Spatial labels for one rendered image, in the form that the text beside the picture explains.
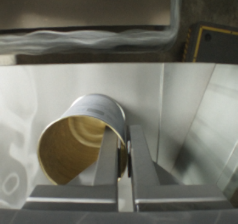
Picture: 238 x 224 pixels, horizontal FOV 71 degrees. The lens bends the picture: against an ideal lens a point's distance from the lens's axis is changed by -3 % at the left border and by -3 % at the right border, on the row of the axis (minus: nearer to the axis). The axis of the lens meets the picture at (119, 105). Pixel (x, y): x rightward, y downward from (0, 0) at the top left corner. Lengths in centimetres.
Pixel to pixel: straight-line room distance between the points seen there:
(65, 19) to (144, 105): 12
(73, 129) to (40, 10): 13
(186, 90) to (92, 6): 13
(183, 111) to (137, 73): 7
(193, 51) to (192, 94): 82
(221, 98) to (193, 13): 124
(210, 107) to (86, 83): 13
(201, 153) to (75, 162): 13
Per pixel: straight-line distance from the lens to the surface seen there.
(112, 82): 19
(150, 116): 20
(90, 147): 21
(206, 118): 20
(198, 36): 104
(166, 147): 22
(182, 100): 21
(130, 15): 17
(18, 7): 20
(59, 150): 18
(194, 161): 20
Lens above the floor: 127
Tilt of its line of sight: 75 degrees down
